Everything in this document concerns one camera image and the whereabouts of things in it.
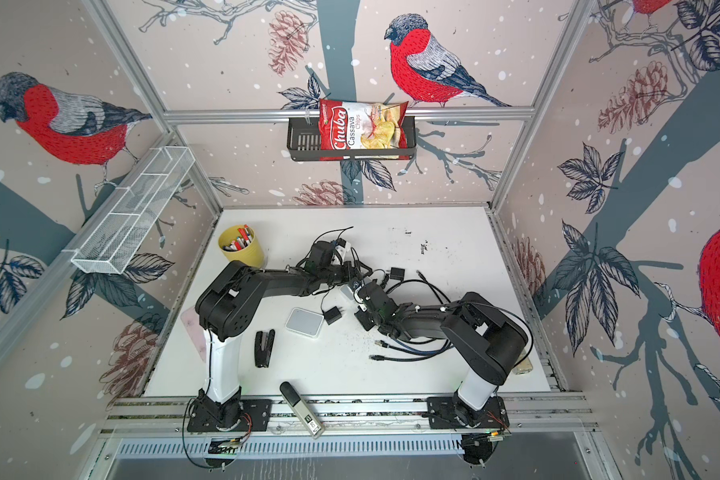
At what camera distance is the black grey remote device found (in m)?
0.71

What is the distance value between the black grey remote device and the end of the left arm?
0.29 metres

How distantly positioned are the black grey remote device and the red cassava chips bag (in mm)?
697

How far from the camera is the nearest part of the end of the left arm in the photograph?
2.69ft

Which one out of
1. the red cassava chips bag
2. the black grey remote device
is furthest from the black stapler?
the red cassava chips bag

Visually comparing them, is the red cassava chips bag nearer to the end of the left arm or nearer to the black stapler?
the end of the left arm

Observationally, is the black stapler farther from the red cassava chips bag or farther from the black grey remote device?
the red cassava chips bag

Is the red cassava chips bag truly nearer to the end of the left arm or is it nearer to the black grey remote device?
the end of the left arm

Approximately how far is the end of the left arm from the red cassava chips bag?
328 mm

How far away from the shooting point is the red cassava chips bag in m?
0.87
